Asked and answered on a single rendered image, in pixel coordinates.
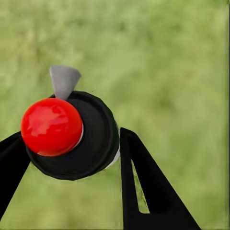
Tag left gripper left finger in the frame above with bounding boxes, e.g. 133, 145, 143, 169
0, 131, 31, 219

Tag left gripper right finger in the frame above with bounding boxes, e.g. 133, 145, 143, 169
119, 127, 201, 230

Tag pesticide atomizer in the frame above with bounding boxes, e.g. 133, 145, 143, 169
21, 65, 121, 181

